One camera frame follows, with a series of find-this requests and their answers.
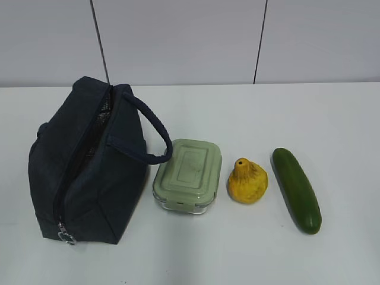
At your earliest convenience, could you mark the green lid glass food container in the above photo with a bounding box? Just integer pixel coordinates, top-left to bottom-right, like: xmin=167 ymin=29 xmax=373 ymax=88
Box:
xmin=153 ymin=139 xmax=222 ymax=214

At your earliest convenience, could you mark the yellow pear-shaped squash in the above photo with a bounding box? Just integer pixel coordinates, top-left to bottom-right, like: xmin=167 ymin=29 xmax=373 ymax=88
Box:
xmin=227 ymin=157 xmax=269 ymax=204

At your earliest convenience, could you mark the dark navy fabric lunch bag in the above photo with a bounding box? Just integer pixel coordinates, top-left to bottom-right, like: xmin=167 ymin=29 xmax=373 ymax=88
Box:
xmin=28 ymin=77 xmax=173 ymax=245

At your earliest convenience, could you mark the green cucumber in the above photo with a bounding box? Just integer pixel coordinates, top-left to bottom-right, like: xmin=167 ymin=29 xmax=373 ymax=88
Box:
xmin=272 ymin=148 xmax=322 ymax=235

